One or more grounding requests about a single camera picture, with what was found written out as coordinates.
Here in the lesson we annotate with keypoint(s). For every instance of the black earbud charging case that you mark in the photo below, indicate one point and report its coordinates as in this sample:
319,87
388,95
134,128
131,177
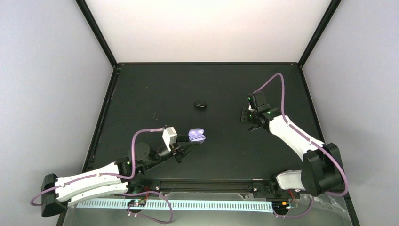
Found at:
200,104

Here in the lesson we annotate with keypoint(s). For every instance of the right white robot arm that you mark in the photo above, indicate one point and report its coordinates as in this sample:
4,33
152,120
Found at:
321,170

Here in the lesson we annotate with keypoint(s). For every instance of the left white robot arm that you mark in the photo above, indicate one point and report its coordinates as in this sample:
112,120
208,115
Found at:
59,193

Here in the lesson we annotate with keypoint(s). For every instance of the white slotted cable duct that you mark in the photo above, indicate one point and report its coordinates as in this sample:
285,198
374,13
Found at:
197,205

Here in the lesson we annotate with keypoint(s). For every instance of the clear plastic bag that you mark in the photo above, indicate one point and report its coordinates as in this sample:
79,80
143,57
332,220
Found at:
334,205

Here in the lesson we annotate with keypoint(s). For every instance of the black front rail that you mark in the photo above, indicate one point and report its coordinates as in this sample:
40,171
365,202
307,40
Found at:
208,185

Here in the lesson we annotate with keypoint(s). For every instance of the small circuit board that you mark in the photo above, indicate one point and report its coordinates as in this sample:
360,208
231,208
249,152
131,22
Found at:
137,203

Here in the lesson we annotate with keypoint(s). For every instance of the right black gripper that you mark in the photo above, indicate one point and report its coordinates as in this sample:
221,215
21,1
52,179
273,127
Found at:
253,123

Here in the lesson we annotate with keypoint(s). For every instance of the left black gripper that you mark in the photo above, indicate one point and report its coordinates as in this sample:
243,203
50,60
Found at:
176,150

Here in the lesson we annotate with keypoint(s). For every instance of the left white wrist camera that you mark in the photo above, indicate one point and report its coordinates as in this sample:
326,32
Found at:
169,137

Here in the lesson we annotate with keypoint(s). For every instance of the lavender earbud charging case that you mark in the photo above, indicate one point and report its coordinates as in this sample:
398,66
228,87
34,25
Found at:
196,135

